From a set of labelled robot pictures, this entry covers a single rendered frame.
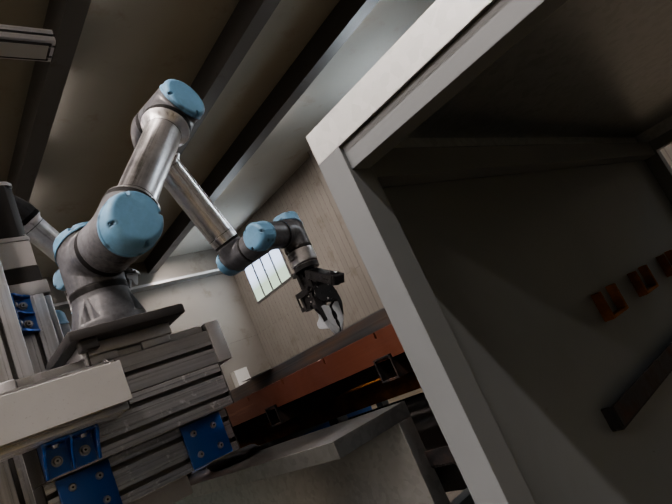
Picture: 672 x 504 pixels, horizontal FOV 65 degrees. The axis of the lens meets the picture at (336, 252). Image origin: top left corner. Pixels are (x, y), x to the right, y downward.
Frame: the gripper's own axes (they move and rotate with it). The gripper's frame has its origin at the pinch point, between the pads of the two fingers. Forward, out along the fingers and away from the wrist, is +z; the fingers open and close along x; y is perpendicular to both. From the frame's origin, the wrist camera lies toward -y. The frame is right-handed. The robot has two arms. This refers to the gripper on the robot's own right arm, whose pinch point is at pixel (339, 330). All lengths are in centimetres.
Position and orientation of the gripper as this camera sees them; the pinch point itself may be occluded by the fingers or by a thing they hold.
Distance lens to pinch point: 139.2
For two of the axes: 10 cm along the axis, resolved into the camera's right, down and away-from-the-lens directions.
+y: -5.9, 4.3, 6.8
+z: 4.0, 8.9, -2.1
